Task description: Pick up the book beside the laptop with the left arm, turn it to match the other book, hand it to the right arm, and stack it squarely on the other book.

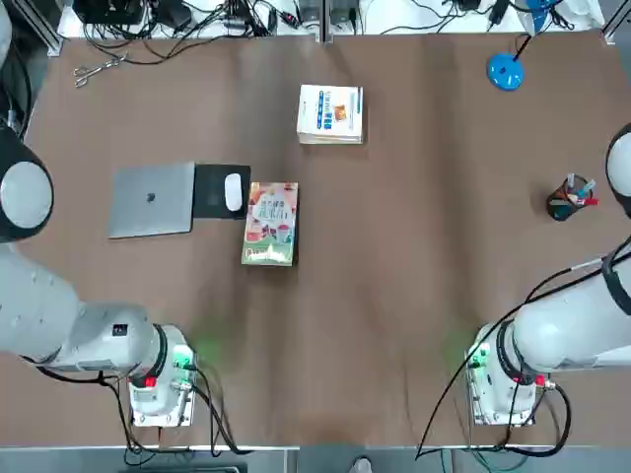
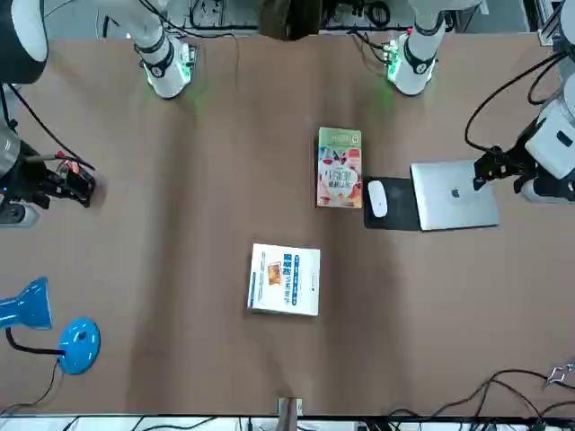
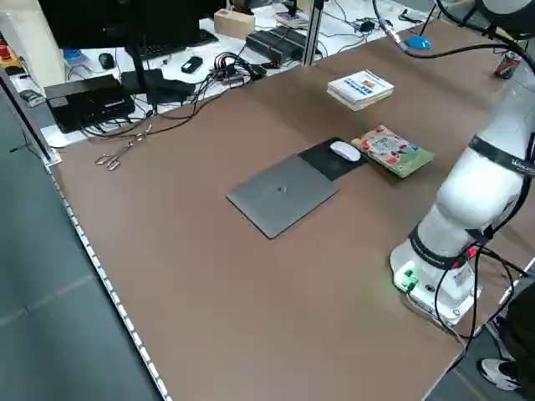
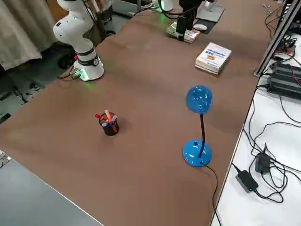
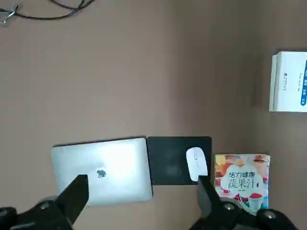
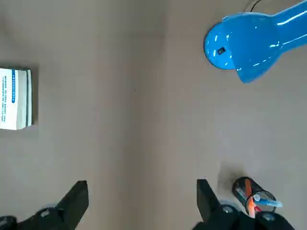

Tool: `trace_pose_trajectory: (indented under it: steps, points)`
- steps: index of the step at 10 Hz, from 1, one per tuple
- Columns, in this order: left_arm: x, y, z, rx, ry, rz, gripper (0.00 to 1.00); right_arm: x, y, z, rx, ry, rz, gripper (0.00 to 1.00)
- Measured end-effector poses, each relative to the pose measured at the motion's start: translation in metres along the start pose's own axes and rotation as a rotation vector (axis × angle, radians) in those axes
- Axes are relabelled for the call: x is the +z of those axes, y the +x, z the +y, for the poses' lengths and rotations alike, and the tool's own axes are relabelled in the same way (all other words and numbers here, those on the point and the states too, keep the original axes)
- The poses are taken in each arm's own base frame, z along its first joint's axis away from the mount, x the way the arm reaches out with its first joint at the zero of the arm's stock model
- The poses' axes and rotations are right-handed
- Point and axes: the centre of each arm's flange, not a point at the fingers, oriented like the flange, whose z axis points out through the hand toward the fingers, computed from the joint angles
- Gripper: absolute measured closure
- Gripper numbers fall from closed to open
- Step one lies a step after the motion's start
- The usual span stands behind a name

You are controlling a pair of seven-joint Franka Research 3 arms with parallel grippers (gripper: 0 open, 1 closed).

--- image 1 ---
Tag metal scissors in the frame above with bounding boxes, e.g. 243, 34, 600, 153
73, 52, 130, 90

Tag white computer mouse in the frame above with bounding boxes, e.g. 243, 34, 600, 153
224, 172, 244, 213

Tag colourful fruit cover book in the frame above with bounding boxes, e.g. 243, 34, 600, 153
241, 180, 300, 268

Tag aluminium frame post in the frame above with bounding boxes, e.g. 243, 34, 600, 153
318, 0, 333, 45

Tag white and blue book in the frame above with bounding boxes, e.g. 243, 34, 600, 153
296, 84, 367, 147

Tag silver laptop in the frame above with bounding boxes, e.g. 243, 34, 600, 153
106, 161, 197, 240

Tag blue desk lamp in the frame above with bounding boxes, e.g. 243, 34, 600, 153
486, 0, 554, 92

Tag black mesh pen holder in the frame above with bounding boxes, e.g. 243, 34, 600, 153
546, 172, 601, 222

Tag black mouse mat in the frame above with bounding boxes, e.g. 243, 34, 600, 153
190, 164, 252, 221

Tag black electronics box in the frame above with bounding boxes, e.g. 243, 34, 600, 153
73, 0, 145, 26

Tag aluminium frame rail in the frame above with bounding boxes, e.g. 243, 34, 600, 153
46, 22, 66, 56

